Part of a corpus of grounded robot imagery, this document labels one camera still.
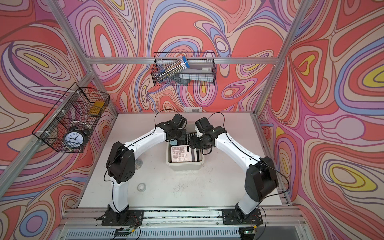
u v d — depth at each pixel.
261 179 0.44
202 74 0.88
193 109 1.21
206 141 0.59
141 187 0.84
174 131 0.68
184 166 0.84
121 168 0.52
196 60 0.88
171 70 0.79
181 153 0.84
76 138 0.68
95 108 0.78
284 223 1.18
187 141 0.91
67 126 0.74
